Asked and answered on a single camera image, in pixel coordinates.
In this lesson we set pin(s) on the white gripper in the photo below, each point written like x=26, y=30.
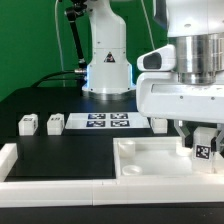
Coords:
x=159, y=94

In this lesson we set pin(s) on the white square tabletop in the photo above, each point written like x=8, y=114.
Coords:
x=160, y=156

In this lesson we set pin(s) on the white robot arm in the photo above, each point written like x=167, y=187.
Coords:
x=182, y=81

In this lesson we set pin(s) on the white U-shaped obstacle fence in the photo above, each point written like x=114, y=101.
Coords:
x=119, y=190

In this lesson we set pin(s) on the white sheet with tags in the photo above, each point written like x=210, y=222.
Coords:
x=112, y=120

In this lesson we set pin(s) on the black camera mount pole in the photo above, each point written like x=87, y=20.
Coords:
x=72, y=13

